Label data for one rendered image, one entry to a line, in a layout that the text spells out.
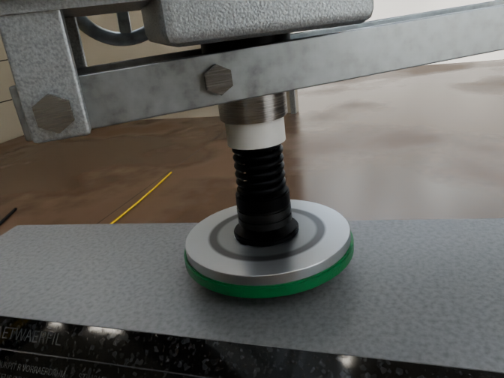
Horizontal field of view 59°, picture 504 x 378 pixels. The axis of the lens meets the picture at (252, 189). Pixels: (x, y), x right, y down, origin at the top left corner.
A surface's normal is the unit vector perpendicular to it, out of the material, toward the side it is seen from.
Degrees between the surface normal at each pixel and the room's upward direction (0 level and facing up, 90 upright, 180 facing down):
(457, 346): 0
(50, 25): 90
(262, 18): 90
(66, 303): 0
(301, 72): 90
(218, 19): 90
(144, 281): 0
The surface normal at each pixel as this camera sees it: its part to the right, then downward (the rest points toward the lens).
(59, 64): 0.29, 0.31
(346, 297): -0.11, -0.93
